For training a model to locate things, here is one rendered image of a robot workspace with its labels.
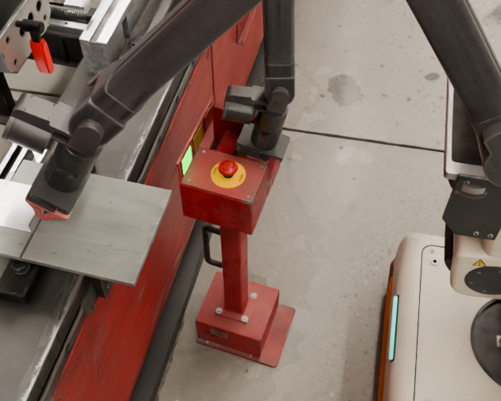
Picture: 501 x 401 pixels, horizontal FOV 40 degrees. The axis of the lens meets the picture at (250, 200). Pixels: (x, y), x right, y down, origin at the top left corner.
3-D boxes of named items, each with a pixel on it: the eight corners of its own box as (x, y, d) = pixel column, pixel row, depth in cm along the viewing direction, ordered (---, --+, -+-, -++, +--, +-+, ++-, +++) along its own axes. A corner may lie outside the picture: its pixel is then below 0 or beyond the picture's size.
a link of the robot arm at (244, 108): (291, 92, 130) (291, 67, 136) (230, 80, 129) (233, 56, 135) (277, 141, 138) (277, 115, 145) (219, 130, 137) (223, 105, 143)
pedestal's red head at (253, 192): (251, 235, 149) (252, 184, 134) (182, 216, 152) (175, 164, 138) (280, 167, 160) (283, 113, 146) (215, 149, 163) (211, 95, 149)
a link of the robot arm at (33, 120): (106, 133, 88) (120, 91, 94) (17, 93, 84) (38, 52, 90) (75, 189, 96) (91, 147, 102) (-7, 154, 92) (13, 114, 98)
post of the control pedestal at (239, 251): (242, 315, 198) (239, 203, 154) (224, 309, 199) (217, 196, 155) (248, 298, 201) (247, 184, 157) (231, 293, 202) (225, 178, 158)
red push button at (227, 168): (234, 186, 143) (234, 175, 140) (215, 181, 143) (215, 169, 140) (240, 171, 145) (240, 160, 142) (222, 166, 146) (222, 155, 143)
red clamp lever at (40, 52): (53, 77, 107) (37, 27, 100) (29, 72, 108) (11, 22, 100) (58, 69, 108) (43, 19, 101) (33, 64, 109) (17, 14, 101)
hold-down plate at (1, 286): (28, 305, 115) (23, 297, 113) (-2, 298, 116) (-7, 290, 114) (96, 168, 132) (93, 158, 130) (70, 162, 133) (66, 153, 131)
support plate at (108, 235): (134, 287, 104) (133, 284, 103) (-26, 250, 108) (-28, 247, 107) (172, 193, 114) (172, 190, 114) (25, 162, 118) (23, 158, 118)
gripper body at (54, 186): (25, 197, 101) (37, 173, 95) (54, 145, 106) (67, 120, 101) (67, 217, 102) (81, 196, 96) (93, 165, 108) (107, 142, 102)
